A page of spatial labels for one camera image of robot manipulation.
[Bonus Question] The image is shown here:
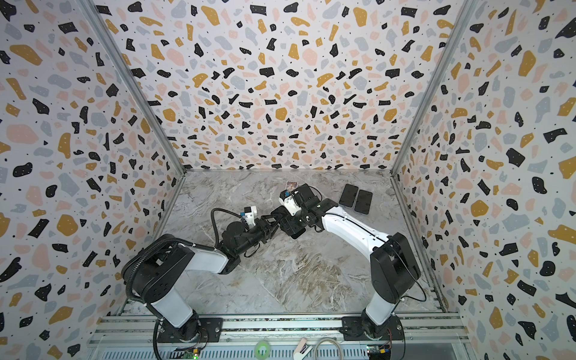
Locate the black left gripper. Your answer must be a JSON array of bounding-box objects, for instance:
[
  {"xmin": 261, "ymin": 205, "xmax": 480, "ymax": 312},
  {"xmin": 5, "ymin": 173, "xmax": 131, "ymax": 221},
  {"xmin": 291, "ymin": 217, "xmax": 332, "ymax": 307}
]
[{"xmin": 234, "ymin": 214, "xmax": 280, "ymax": 259}]

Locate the phone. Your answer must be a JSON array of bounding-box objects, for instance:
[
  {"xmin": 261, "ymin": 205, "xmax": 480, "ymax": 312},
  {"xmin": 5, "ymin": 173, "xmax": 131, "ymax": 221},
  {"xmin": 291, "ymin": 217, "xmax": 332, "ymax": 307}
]
[
  {"xmin": 354, "ymin": 190, "xmax": 373, "ymax": 215},
  {"xmin": 338, "ymin": 184, "xmax": 359, "ymax": 208},
  {"xmin": 271, "ymin": 205, "xmax": 306, "ymax": 239}
]

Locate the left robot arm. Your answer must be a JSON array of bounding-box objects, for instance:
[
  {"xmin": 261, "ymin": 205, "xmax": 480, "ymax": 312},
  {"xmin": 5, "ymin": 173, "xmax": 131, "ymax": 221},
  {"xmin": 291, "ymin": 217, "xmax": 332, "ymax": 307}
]
[{"xmin": 121, "ymin": 215, "xmax": 280, "ymax": 342}]

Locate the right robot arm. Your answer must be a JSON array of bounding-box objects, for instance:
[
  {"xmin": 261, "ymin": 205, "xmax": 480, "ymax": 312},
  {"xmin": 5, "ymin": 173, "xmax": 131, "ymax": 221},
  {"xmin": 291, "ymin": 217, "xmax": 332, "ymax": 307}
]
[{"xmin": 281, "ymin": 184, "xmax": 421, "ymax": 340}]

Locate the playing card box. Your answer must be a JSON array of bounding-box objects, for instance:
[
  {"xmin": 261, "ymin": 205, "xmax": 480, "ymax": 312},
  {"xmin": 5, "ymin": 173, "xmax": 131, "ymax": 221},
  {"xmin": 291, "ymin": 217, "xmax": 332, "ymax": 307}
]
[{"xmin": 286, "ymin": 181, "xmax": 299, "ymax": 192}]

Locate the green tape roll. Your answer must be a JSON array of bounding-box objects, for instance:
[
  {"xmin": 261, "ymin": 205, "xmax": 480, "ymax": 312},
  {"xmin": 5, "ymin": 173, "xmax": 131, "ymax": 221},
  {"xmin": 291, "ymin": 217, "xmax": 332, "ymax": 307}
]
[{"xmin": 254, "ymin": 340, "xmax": 272, "ymax": 360}]

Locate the white small device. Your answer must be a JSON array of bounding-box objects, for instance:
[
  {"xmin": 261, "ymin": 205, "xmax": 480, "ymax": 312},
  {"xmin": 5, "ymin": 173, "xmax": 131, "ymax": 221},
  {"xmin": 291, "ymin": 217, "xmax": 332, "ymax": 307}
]
[{"xmin": 292, "ymin": 337, "xmax": 313, "ymax": 360}]

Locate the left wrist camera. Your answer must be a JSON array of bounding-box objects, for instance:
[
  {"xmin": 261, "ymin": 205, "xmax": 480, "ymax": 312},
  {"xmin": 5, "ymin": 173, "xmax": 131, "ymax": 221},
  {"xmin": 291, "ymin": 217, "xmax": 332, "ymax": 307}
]
[{"xmin": 241, "ymin": 205, "xmax": 257, "ymax": 228}]

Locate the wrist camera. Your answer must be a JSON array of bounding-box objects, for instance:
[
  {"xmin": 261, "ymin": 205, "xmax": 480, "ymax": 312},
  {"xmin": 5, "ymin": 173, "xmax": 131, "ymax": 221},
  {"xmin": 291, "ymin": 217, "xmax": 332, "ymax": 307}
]
[
  {"xmin": 241, "ymin": 205, "xmax": 257, "ymax": 228},
  {"xmin": 279, "ymin": 190, "xmax": 301, "ymax": 216}
]

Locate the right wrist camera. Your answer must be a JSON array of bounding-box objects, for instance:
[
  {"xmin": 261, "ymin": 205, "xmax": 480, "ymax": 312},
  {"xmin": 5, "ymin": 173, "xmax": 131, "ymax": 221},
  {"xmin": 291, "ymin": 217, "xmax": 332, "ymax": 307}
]
[{"xmin": 279, "ymin": 190, "xmax": 301, "ymax": 216}]

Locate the right corner aluminium post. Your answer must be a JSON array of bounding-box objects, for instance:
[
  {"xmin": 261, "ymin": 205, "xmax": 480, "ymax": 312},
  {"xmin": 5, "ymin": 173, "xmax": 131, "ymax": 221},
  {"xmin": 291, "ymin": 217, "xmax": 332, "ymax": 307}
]
[{"xmin": 389, "ymin": 0, "xmax": 478, "ymax": 176}]

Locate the corner aluminium post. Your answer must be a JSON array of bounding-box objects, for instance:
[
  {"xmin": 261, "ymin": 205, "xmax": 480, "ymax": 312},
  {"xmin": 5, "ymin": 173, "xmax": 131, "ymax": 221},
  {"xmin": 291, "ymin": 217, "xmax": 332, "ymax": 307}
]
[
  {"xmin": 76, "ymin": 0, "xmax": 186, "ymax": 176},
  {"xmin": 389, "ymin": 0, "xmax": 478, "ymax": 176}
]

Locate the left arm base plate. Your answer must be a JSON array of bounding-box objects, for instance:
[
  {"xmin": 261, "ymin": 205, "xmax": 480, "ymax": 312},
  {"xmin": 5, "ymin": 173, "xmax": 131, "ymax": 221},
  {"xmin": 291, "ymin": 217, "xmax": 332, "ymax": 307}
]
[{"xmin": 157, "ymin": 317, "xmax": 224, "ymax": 345}]

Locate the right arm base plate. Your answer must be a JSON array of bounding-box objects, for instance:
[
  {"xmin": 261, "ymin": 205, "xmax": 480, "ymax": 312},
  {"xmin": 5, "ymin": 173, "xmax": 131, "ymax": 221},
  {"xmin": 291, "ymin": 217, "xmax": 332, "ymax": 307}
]
[{"xmin": 339, "ymin": 314, "xmax": 404, "ymax": 341}]

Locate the grey cable loop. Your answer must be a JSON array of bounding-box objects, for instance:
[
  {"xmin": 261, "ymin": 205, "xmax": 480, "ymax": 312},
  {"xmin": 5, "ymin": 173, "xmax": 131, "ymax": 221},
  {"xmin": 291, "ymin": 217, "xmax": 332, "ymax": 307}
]
[{"xmin": 312, "ymin": 337, "xmax": 345, "ymax": 360}]

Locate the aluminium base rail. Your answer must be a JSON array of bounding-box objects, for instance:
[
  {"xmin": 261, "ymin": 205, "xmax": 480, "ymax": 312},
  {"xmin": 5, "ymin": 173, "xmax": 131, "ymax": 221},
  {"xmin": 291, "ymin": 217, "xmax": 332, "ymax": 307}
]
[{"xmin": 87, "ymin": 312, "xmax": 475, "ymax": 359}]

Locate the left corner aluminium post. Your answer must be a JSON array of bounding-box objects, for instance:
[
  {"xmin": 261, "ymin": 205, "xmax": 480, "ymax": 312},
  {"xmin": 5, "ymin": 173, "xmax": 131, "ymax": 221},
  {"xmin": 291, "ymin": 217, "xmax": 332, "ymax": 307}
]
[{"xmin": 76, "ymin": 0, "xmax": 186, "ymax": 176}]

